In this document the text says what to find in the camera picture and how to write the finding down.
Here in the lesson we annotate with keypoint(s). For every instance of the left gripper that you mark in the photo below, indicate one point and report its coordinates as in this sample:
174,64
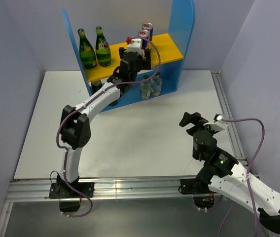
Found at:
145,64

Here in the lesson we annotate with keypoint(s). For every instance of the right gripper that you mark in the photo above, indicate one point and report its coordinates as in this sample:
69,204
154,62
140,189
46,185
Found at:
189,117

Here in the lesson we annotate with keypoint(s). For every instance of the clear glass bottle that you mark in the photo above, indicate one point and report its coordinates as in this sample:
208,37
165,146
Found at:
145,90
156,84

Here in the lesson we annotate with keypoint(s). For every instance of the Red Bull can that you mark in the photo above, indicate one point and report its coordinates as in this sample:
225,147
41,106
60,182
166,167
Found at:
149,27
144,34

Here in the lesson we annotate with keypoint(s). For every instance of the black gold can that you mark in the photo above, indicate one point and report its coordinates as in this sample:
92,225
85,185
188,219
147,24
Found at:
113,103
96,85

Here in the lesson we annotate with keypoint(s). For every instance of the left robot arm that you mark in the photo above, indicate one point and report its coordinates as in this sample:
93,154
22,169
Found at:
75,132

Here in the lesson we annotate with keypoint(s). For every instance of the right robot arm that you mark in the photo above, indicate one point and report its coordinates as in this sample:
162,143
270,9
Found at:
224,174

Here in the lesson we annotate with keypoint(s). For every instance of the blue and yellow shelf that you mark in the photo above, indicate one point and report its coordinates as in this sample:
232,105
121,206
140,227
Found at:
172,47

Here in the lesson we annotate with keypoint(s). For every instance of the green bottle red label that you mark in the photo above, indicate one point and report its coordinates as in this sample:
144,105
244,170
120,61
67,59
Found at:
103,52

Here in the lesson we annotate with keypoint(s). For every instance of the green bottle yellow label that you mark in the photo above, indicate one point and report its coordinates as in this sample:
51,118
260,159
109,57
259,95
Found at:
86,51

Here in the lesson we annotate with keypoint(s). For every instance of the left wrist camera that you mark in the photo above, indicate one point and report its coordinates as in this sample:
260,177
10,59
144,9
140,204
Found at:
134,45

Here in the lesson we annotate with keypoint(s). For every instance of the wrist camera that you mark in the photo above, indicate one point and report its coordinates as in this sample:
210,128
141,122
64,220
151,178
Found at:
134,45
218,124

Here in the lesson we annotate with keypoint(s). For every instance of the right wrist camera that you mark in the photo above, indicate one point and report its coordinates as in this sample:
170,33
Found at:
218,124

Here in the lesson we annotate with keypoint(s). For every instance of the aluminium right rail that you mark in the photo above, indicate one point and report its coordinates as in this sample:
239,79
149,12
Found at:
232,131

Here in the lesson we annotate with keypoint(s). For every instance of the aluminium rail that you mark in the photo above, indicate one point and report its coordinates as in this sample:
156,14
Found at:
104,188
232,131

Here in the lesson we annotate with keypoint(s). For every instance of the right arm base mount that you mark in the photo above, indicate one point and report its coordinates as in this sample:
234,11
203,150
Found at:
202,196

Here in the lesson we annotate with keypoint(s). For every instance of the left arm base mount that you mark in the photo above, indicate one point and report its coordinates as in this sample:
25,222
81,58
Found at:
69,200

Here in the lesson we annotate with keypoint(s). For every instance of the aluminium front rail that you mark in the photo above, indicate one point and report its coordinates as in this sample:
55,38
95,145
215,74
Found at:
104,188

